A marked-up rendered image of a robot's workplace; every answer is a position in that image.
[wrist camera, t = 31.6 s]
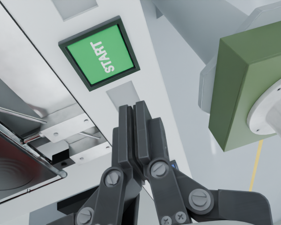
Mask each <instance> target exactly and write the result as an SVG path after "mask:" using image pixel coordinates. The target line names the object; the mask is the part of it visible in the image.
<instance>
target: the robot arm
mask: <svg viewBox="0 0 281 225"><path fill-rule="evenodd" d="M247 125H248V128H249V129H250V130H251V131H252V132H253V133H255V134H259V135H267V134H272V133H277V134H278V136H279V137H280V138H281V79H280V80H278V81H277V82H276V83H275V84H273V85H272V86H271V87H269V88H268V89H267V90H266V91H265V92H264V93H263V94H262V95H261V96H260V97H259V99H258V100H257V101H256V102H255V103H254V105H253V106H252V108H251V110H250V111H249V113H248V117H247ZM145 180H147V181H148V182H149V184H150V187H151V191H152V195H153V200H154V204H155V208H156V212H157V217H158V220H159V224H160V225H273V219H272V213H271V208H270V204H269V201H268V199H267V198H266V197H265V196H264V195H262V194H261V193H258V192H250V191H237V190H224V189H218V190H209V189H207V188H206V187H204V186H202V185H201V184H199V183H198V182H196V181H195V180H193V179H192V178H190V177H189V176H187V175H185V174H184V173H182V172H181V171H179V170H178V169H176V168H175V167H173V166H172V165H171V163H170V159H169V152H168V146H167V140H166V134H165V128H164V125H163V122H162V120H161V117H157V118H153V119H152V117H151V115H150V112H149V110H148V107H147V105H146V103H145V101H144V100H142V101H138V102H136V104H135V105H133V108H132V106H128V104H126V105H122V106H119V127H115V128H113V131H112V165H111V167H109V168H107V169H106V170H105V171H104V172H103V174H102V176H101V180H100V184H99V187H98V188H97V189H96V191H95V192H94V193H93V194H92V195H91V196H90V198H89V199H88V200H87V201H86V202H85V204H84V205H83V206H82V207H81V208H80V209H79V210H78V212H77V213H71V214H69V215H67V216H64V217H62V218H59V219H57V220H55V221H53V222H51V223H48V224H46V225H137V222H138V212H139V202H140V191H141V190H142V186H143V185H145ZM191 218H192V219H194V220H195V221H196V222H198V223H193V222H192V219H191Z"/></svg>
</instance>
